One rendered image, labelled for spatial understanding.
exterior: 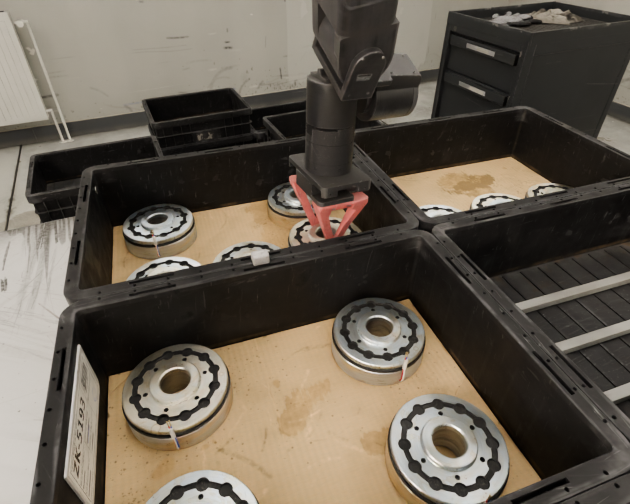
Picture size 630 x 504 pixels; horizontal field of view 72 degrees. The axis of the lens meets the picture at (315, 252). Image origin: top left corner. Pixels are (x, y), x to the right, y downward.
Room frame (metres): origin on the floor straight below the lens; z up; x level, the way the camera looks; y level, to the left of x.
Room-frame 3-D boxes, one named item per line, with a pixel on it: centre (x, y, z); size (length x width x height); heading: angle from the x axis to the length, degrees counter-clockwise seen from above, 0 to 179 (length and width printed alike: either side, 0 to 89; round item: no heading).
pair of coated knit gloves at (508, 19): (1.98, -0.78, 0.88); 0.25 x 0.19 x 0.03; 114
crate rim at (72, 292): (0.51, 0.11, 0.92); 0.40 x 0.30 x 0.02; 109
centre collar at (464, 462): (0.19, -0.12, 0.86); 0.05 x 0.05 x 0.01
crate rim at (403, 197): (0.64, -0.27, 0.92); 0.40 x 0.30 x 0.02; 109
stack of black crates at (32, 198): (1.27, 0.70, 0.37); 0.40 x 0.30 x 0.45; 114
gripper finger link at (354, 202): (0.47, -0.02, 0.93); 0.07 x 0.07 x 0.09; 26
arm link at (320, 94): (0.49, -0.02, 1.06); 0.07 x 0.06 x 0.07; 116
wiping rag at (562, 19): (2.05, -1.01, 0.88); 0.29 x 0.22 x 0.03; 114
